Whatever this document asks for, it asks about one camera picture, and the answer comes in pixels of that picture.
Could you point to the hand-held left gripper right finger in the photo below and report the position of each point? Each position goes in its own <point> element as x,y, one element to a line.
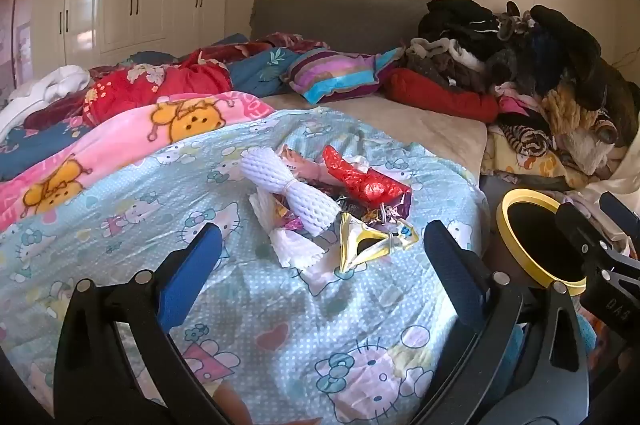
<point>450,275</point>

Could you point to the brown plush coat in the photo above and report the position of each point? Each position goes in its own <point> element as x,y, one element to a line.
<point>617,100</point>

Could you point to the purple foil wrapper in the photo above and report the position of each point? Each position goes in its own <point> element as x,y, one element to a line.
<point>400,207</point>

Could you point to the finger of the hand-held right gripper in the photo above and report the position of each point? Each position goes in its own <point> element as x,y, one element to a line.
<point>572,225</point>
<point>620,211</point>

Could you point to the pink garment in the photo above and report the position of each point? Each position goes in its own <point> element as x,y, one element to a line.
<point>515,105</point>

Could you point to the light blue cat print blanket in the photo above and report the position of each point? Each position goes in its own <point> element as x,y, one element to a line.
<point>250,330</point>

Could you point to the maroon floral blanket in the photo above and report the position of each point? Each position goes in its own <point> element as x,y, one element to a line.
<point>280,41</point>

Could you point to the navy fuzzy garment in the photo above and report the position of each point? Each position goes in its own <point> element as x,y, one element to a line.
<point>540,55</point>

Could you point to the brown dotted garment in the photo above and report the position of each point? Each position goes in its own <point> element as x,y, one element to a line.
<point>435,72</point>

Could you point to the beige bed sheet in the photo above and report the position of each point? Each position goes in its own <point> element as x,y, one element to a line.
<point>400,135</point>

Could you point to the pink bear print blanket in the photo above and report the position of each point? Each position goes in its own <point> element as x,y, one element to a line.
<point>125,130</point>

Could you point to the black jacket with white stripe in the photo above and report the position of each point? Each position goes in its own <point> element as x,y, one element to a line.
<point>460,22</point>

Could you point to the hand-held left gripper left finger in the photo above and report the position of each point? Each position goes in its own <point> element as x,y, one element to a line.
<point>187,275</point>

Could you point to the grey bed headboard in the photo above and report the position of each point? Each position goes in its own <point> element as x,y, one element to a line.
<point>325,15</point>

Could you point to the tan fuzzy garment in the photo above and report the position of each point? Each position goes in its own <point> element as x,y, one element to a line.
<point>565,110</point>

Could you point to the large white foam fruit net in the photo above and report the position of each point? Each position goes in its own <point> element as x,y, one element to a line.
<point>300,195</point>

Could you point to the white fleece garment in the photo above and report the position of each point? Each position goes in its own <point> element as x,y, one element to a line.
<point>590,150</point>

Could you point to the grey fuzzy garment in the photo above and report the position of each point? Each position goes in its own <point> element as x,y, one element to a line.
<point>505,70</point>

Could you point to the yellow cartoon blanket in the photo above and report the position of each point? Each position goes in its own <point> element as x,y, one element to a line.
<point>530,167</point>

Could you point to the red pillow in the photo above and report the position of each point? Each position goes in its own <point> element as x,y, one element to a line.
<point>440,97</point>

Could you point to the purple striped pillow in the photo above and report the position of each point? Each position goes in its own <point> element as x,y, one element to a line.
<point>340,75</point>

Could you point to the white cloth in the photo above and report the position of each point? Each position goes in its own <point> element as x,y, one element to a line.
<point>45,90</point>

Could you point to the large red foil wrapper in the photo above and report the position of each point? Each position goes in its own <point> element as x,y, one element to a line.
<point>365,180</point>

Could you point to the red printed blanket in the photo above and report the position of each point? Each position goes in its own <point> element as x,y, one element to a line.
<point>150,90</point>

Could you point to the black plush garment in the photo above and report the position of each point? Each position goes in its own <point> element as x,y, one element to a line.
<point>570,40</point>

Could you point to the pink plastic wrapper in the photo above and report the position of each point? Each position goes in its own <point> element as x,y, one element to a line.
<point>305,167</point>

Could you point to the cream curtain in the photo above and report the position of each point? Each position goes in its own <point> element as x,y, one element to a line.
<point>620,175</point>

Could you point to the beige knit scarf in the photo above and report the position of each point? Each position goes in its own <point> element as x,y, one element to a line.
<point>425,47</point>

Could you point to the blue floral quilt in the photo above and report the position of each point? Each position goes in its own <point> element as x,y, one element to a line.
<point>255,70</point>

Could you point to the yellow rimmed black trash bin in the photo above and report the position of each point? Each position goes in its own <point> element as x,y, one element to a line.
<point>535,235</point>

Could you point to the small white foam fruit net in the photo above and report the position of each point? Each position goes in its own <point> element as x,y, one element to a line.
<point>295,247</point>

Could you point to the brown striped cloth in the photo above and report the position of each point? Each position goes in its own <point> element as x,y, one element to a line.
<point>525,137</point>

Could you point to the yellow plastic wrapper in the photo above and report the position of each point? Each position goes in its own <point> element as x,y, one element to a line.
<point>350,245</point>

